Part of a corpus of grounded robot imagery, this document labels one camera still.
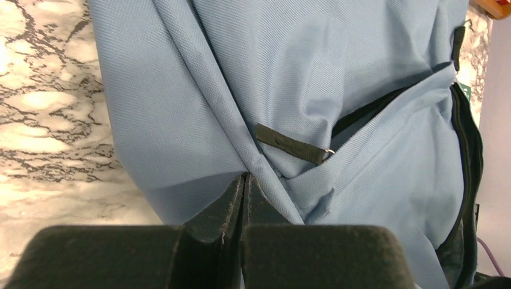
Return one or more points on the wooden shelf rack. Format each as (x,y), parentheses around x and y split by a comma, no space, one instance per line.
(496,9)

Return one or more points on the blue student backpack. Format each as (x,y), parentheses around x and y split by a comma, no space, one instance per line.
(346,112)

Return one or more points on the green treehouse book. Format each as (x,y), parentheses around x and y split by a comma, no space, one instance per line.
(466,89)

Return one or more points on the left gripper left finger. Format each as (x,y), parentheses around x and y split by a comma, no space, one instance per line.
(202,253)

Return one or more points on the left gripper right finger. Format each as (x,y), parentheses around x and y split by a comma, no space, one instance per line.
(278,254)

